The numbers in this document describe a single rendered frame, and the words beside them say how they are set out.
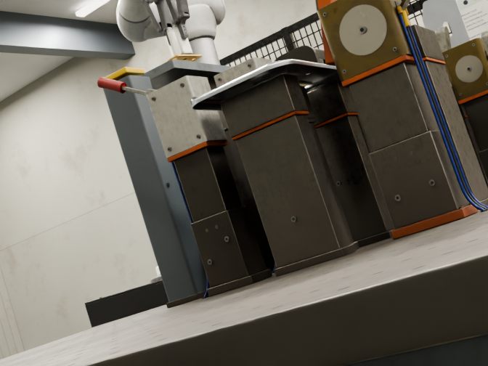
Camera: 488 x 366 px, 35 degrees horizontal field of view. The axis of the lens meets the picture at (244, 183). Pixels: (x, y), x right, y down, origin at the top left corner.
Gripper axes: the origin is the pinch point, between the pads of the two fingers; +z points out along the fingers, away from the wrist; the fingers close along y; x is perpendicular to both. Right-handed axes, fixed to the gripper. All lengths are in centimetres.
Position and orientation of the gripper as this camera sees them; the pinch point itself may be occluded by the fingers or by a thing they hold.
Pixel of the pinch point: (179, 42)
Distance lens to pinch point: 181.1
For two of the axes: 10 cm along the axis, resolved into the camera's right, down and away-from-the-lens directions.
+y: 7.1, -3.0, -6.4
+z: 3.1, 9.5, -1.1
